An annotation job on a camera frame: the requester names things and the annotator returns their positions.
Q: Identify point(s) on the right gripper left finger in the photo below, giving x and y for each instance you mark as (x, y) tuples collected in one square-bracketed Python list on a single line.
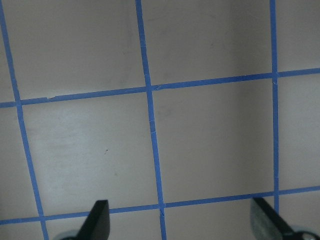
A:
[(97, 224)]

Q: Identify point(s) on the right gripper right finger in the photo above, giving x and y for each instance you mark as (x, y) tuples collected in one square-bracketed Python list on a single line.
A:
[(266, 224)]

